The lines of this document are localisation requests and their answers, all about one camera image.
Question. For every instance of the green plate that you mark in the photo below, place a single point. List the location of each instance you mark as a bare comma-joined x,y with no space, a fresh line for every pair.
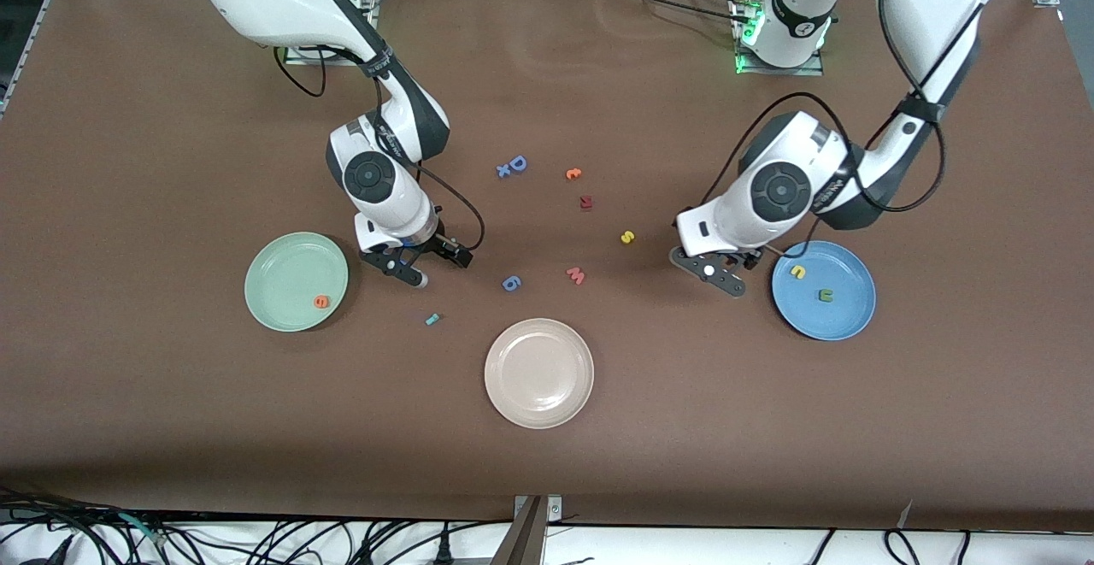
286,274

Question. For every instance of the beige plate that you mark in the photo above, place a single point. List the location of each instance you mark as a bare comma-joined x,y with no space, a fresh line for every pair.
538,373

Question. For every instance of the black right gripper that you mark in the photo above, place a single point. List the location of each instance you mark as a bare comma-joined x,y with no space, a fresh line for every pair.
444,245

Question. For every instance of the grey metal beam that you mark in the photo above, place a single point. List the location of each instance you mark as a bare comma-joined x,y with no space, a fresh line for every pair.
521,544

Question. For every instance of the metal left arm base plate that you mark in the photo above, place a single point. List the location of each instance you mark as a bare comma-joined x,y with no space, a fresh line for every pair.
786,72

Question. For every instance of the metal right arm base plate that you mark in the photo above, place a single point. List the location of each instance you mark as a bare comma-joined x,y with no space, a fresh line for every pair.
299,58

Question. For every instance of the grey metal table bracket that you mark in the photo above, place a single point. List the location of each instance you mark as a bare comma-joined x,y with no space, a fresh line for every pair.
554,509

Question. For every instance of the blue plate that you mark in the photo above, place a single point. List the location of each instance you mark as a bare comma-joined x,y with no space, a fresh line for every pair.
838,319

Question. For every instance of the red letter w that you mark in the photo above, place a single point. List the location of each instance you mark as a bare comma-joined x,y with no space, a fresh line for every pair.
576,275

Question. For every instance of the brown table cover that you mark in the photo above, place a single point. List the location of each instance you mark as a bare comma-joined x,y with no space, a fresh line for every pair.
171,428

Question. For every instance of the blue letter D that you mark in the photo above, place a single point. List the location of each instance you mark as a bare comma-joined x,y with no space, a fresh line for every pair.
524,163

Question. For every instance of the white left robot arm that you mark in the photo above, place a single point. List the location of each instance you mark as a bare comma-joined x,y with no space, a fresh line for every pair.
932,1

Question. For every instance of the blue number 6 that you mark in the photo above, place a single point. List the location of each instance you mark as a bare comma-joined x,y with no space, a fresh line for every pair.
506,279

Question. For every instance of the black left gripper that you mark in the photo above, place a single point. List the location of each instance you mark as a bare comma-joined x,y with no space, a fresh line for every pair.
753,258

